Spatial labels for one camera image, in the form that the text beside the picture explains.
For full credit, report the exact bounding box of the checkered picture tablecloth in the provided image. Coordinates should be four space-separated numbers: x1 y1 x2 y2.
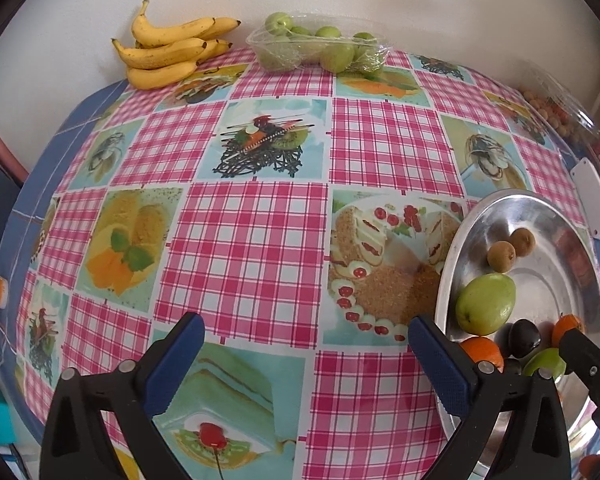
0 49 588 479

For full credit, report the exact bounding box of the large orange with stem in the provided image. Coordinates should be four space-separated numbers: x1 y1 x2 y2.
460 336 504 372

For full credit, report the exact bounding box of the clear box of longans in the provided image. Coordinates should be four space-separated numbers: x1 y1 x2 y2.
519 62 600 142

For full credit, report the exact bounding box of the dark cherry with stem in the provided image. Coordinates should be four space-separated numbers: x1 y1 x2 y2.
494 323 513 359

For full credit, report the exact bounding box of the banana bunch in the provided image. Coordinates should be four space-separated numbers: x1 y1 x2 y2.
111 0 242 90

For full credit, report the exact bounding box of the white plastic device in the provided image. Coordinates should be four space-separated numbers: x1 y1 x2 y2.
570 157 600 240

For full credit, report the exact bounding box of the clear tray of green fruits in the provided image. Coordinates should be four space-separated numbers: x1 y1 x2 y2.
247 12 390 74

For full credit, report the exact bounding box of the brown longan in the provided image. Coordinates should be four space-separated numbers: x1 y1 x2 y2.
509 228 535 258
486 240 517 273

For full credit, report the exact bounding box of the small green fruit in bowl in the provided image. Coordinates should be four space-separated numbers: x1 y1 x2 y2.
522 348 567 380

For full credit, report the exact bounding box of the silver metal bowl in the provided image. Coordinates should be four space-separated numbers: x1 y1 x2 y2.
433 187 600 480

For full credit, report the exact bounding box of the large green fruit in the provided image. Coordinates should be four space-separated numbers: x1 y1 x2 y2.
455 273 516 336

